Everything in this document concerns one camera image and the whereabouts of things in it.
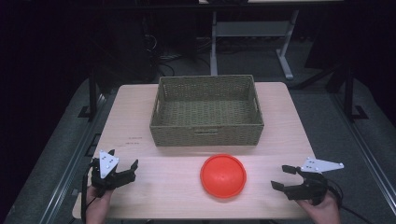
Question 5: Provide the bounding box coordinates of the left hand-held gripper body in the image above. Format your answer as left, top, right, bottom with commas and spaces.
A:
90, 149, 137, 199

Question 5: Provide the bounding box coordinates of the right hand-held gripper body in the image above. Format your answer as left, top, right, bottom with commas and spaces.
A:
283, 157, 346, 206

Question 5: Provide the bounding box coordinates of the person's left hand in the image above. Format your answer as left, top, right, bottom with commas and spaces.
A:
85, 185, 114, 217

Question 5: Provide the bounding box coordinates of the person's right hand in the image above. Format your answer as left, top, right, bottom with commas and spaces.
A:
294, 190, 343, 224

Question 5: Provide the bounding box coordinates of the red round plate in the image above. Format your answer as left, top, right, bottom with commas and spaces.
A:
199, 153, 248, 200

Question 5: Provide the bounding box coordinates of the black metal stand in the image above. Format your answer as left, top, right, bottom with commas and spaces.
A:
78, 66, 102, 121
342, 63, 370, 123

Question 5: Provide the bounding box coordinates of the green woven basket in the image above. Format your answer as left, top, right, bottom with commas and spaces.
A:
149, 74, 265, 147

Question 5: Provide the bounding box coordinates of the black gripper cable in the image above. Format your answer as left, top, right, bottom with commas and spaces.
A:
325, 177, 375, 224
80, 158, 95, 224

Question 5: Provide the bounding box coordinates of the metal floor rail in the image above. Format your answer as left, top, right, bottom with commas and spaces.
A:
38, 92, 110, 224
329, 92, 396, 217

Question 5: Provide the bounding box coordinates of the bundle of floor cables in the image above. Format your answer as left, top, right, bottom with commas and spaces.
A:
142, 33, 213, 78

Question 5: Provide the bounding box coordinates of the grey metal desk frame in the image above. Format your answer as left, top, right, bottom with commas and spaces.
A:
209, 9, 301, 81

